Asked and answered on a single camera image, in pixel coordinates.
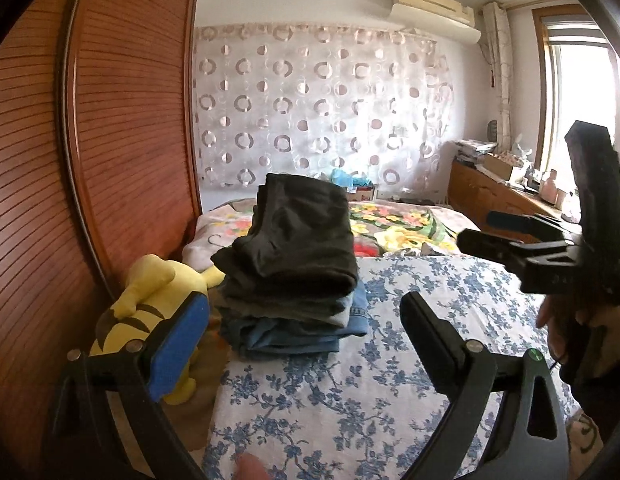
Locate tied side curtain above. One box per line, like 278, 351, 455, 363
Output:
482, 1, 513, 152

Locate sheer circle-pattern curtain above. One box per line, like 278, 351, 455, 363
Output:
193, 24, 454, 195

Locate white wall air conditioner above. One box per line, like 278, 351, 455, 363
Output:
389, 0, 481, 44

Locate wooden sideboard cabinet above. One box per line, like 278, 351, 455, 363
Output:
447, 160, 560, 243

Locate blue floral bed sheet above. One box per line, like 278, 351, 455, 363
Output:
202, 256, 545, 479

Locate brown louvered wardrobe door right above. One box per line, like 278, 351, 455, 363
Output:
58, 0, 200, 296

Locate window with wooden frame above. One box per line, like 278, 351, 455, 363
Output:
532, 4, 620, 193

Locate brown louvered wardrobe door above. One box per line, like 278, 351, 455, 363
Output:
58, 0, 200, 296
0, 0, 117, 478

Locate small box with blue bag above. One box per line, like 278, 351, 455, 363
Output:
318, 168, 376, 202

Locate right hand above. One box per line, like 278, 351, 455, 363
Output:
537, 295, 620, 386

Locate yellow plush toy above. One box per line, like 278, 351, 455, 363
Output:
89, 255, 224, 405

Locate folded grey garment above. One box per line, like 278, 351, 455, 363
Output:
209, 283, 354, 328

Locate floral colourful blanket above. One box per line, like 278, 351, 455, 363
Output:
182, 198, 477, 271

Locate dark grey pants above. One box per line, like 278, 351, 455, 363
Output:
211, 174, 359, 299

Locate folded blue jeans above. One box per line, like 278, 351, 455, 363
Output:
219, 282, 368, 361

